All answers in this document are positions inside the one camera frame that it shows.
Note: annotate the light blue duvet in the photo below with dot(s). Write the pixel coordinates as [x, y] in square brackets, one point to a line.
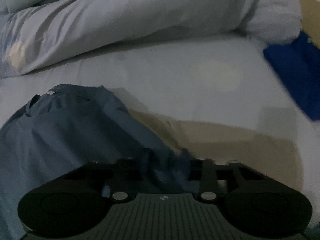
[43, 35]

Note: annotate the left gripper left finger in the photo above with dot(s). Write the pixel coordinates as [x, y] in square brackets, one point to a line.
[79, 200]

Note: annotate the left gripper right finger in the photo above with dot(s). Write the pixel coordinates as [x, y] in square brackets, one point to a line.
[250, 201]

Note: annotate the blue storage bag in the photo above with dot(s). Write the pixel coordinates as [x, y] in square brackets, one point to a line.
[297, 66]

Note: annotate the wooden bed side board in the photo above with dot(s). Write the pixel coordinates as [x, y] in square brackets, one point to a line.
[311, 19]

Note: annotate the blue shirt garment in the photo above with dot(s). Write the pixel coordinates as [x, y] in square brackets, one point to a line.
[70, 126]

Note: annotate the patterned blue bed sheet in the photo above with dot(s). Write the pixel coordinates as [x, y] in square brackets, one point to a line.
[218, 95]

